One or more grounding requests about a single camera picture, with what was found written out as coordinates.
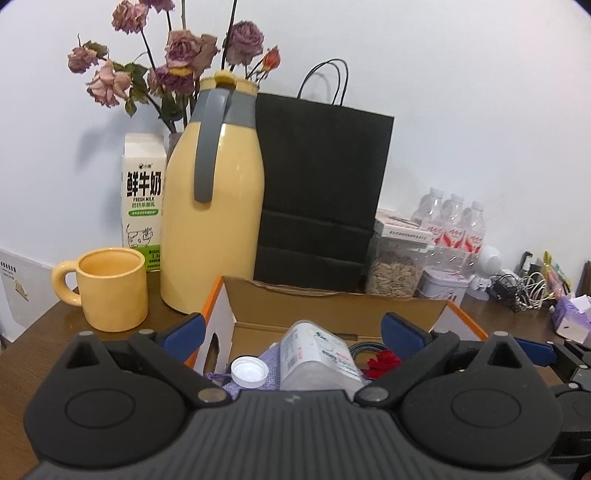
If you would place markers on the orange cardboard box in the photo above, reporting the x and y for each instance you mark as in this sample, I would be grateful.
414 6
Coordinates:
332 309

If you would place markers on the purple knitted cloth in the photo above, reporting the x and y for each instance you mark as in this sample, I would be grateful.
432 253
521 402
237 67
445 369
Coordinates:
270 364

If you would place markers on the yellow mug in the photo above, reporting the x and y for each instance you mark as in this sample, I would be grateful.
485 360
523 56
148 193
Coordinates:
115 295

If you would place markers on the white milk carton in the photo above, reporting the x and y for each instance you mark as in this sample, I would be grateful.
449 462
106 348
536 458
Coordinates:
143 203

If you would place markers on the dried rose bouquet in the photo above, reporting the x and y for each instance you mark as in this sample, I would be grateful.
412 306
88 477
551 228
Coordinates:
184 55

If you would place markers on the black charger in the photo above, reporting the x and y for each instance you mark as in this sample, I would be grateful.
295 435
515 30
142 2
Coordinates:
531 263

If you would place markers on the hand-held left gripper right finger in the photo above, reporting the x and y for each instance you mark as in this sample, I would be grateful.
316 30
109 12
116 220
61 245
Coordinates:
405 332

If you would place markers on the clear jar of seeds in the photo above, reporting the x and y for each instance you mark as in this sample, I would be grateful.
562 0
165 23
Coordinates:
395 274

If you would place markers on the white bottle cap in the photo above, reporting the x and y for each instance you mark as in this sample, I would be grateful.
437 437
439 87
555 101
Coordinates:
249 371

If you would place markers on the colourful snack packet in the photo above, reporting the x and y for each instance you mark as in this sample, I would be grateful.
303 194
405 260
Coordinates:
556 272

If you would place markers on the white plastic bottle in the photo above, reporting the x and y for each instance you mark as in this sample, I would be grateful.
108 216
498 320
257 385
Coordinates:
314 360

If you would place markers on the white tin box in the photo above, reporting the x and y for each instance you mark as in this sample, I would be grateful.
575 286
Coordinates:
443 286

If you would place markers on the white printed board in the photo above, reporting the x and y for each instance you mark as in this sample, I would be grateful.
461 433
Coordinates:
23 295

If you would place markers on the purple tissue pack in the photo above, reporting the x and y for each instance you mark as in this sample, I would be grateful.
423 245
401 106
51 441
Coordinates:
572 318

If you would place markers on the black paper bag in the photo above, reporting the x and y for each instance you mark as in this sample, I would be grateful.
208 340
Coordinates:
318 184

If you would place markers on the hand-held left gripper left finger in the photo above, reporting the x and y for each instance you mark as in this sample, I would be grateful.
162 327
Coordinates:
184 331

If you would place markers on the white robot figurine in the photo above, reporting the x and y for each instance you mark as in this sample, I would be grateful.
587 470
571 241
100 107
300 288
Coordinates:
487 265

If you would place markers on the yellow thermos jug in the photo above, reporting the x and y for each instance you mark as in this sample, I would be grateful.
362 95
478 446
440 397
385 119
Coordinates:
221 249

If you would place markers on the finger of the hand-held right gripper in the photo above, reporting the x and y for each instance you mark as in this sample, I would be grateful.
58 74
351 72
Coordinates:
535 351
575 383

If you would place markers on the glass vase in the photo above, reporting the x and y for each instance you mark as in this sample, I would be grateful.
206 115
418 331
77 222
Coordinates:
174 145

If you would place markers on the flat white box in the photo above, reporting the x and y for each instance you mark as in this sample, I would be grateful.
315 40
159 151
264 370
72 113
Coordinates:
401 226

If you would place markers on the red artificial flower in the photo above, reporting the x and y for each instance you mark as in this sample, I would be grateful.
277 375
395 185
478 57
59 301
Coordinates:
382 362

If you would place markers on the brown bag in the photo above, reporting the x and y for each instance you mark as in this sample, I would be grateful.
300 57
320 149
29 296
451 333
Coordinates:
587 277

